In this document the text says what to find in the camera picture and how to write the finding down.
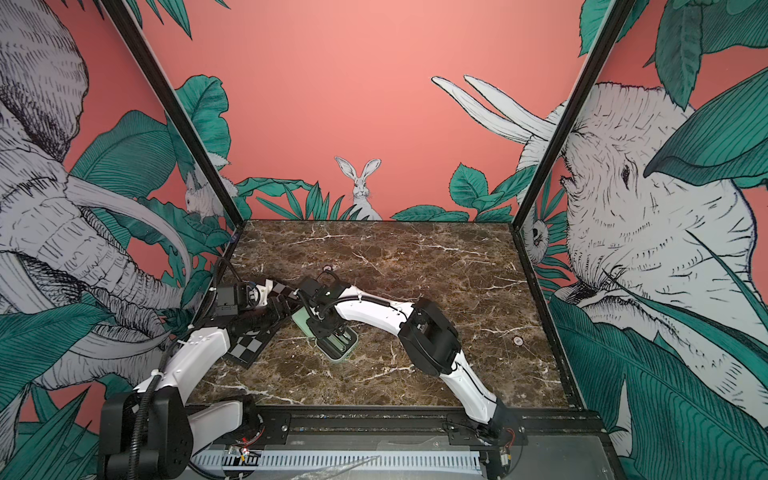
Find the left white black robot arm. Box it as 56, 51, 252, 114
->
97, 279, 291, 479

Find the right black frame post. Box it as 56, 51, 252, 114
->
510, 0, 635, 233

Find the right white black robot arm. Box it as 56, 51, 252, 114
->
295, 277, 527, 447

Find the left black frame post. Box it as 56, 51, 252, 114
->
101, 0, 245, 228

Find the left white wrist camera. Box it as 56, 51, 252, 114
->
248, 280, 274, 308

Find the black frame post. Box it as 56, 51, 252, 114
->
101, 0, 245, 228
510, 0, 635, 233

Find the mint green nail clipper case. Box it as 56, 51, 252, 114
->
291, 307, 358, 363

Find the white slotted cable duct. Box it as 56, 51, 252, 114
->
192, 450, 483, 475

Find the black front mounting rail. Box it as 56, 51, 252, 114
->
224, 404, 606, 448

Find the black white checkerboard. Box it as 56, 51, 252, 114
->
225, 279, 301, 368

